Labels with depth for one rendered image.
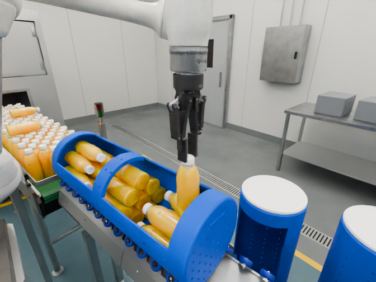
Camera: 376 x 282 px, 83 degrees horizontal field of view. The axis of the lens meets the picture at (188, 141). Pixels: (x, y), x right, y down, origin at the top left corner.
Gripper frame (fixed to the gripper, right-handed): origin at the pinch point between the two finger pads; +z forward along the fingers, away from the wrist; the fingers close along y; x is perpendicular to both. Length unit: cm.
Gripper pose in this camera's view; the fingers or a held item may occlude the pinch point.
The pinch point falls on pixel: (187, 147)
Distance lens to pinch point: 60.3
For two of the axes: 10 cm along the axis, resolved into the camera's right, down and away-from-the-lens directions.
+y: 6.5, -3.1, 7.0
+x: -7.6, -2.7, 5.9
